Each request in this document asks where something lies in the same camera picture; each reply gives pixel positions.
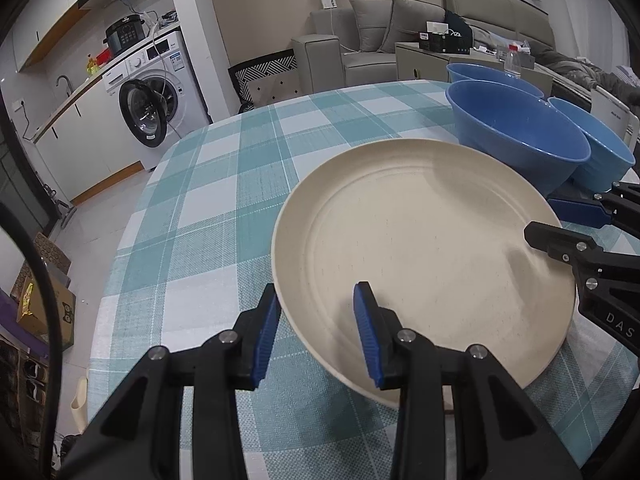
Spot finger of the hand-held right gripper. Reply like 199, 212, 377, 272
547, 182, 626, 228
524, 221, 603, 267

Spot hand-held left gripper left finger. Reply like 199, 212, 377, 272
60, 282, 283, 480

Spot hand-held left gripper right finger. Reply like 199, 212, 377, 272
352, 281, 583, 480

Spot light blue bowl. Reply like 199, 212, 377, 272
548, 97, 637, 193

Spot dark blue bowl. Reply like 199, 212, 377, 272
446, 63, 545, 101
445, 80, 606, 193

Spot cream plate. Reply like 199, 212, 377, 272
271, 140, 577, 409

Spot white tabletop appliance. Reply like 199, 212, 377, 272
590, 85, 640, 153

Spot grey blanket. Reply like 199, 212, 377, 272
535, 47, 640, 93

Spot teal checked tablecloth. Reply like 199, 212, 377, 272
87, 80, 640, 480

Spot clear water bottle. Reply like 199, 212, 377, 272
502, 44, 523, 78

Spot cream plastic container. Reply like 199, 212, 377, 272
70, 377, 91, 436

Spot black box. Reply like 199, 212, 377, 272
419, 30, 473, 56

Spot beige cabinet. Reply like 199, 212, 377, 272
395, 41, 553, 98

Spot cardboard box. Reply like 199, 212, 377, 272
16, 231, 77, 351

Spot shoe rack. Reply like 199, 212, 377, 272
0, 330, 51, 461

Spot white washing machine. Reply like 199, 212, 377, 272
103, 30, 211, 170

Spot grey cushion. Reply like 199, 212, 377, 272
348, 0, 396, 53
378, 0, 446, 54

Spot white base cabinets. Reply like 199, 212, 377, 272
32, 82, 146, 206

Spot grey sofa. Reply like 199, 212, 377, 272
291, 0, 640, 96

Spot black pressure cooker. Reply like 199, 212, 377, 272
103, 16, 147, 54

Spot white wall cabinets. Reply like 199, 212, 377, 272
10, 0, 126, 73

